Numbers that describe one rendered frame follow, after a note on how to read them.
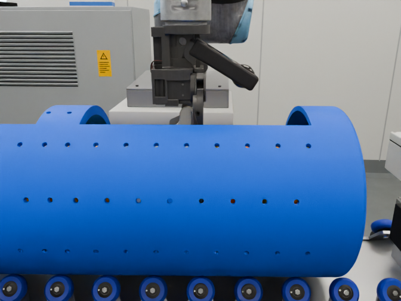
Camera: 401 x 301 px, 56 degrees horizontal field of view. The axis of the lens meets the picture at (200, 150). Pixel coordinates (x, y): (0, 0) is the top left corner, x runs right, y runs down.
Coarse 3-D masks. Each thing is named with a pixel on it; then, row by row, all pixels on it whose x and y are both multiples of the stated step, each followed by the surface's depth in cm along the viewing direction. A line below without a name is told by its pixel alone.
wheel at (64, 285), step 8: (48, 280) 59; (56, 280) 59; (64, 280) 59; (48, 288) 59; (56, 288) 58; (64, 288) 59; (72, 288) 59; (48, 296) 58; (56, 296) 58; (64, 296) 58
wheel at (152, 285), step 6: (150, 276) 59; (156, 276) 59; (144, 282) 59; (150, 282) 59; (156, 282) 59; (162, 282) 59; (144, 288) 59; (150, 288) 59; (156, 288) 59; (162, 288) 58; (144, 294) 58; (150, 294) 58; (156, 294) 58; (162, 294) 58; (144, 300) 58; (150, 300) 58; (156, 300) 58; (162, 300) 58
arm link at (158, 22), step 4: (156, 0) 98; (156, 4) 97; (160, 4) 96; (156, 8) 98; (160, 8) 97; (156, 12) 98; (160, 12) 97; (156, 16) 98; (160, 16) 97; (156, 20) 99; (160, 20) 98; (156, 24) 99; (160, 24) 98; (196, 36) 98; (180, 40) 98; (184, 40) 99; (184, 44) 99
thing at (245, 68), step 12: (192, 48) 55; (204, 48) 55; (204, 60) 56; (216, 60) 56; (228, 60) 56; (228, 72) 57; (240, 72) 57; (252, 72) 58; (240, 84) 57; (252, 84) 57
